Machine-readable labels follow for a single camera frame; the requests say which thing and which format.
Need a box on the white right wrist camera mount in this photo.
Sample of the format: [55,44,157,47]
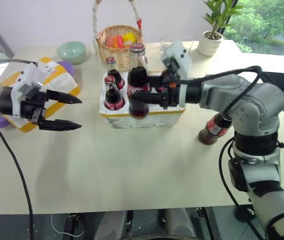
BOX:
[161,40,192,109]

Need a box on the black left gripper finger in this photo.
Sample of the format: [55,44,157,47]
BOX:
[46,89,83,105]
[38,119,83,132]

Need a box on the pale green bowl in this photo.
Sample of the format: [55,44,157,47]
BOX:
[57,41,86,65]

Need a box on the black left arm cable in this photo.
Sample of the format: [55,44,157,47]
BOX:
[0,58,38,240]

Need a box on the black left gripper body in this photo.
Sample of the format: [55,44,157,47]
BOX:
[20,86,48,125]

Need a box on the orange toy fruit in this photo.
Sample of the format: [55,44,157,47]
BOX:
[113,35,125,49]

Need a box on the thin white floor cable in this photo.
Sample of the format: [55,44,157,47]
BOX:
[50,213,85,237]

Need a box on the wicker basket with handle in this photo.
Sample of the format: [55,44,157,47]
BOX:
[91,0,148,73]

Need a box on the clear plastic container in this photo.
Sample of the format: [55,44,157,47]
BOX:
[159,31,195,52]

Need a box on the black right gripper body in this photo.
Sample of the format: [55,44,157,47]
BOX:
[156,63,182,110]

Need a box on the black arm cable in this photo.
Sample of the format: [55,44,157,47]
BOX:
[174,65,267,240]
[0,58,38,240]

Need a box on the glass cola bottle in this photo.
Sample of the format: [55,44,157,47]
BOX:
[103,75,126,111]
[105,56,125,90]
[127,43,150,119]
[197,111,233,146]

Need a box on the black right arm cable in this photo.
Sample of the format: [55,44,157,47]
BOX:
[174,65,267,240]

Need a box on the green potted plant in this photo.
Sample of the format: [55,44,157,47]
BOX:
[201,0,245,40]

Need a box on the white ribbed plant pot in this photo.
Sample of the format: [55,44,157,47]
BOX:
[197,30,224,57]

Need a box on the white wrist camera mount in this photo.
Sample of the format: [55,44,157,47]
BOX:
[10,61,45,124]
[161,40,192,109]

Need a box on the grey rounded shape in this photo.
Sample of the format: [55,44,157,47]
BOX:
[162,208,198,239]

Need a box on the purple plastic plate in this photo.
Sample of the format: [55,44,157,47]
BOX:
[0,60,76,129]

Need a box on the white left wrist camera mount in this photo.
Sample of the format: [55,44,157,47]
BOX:
[10,61,45,124]

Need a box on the yellow toy fruit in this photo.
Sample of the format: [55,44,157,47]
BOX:
[121,31,137,48]

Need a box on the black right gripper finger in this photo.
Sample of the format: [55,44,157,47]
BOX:
[147,74,166,89]
[130,90,169,105]

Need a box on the white foam crate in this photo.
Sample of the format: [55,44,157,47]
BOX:
[98,70,187,129]

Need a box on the pink toy fruit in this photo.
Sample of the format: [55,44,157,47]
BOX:
[105,36,117,48]

